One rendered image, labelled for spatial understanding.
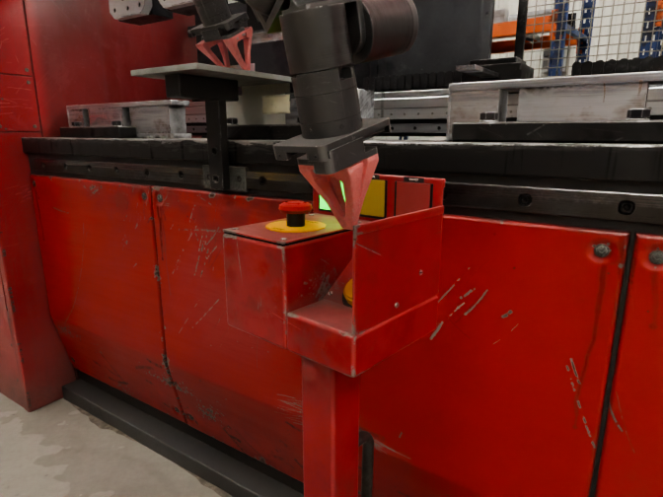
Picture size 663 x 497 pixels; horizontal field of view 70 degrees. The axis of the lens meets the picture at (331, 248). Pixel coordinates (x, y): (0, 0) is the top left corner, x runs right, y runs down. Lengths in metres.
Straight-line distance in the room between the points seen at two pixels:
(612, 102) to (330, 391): 0.57
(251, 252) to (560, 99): 0.53
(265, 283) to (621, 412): 0.51
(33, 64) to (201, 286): 0.93
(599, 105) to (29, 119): 1.51
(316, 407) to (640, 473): 0.46
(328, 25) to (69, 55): 1.46
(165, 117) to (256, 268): 0.86
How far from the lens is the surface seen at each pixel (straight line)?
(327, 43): 0.42
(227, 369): 1.15
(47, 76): 1.78
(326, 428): 0.61
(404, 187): 0.57
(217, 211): 1.04
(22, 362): 1.84
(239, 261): 0.55
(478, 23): 1.44
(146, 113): 1.41
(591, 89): 0.82
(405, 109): 1.19
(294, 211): 0.55
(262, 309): 0.54
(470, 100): 0.86
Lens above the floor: 0.89
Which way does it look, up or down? 14 degrees down
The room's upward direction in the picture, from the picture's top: straight up
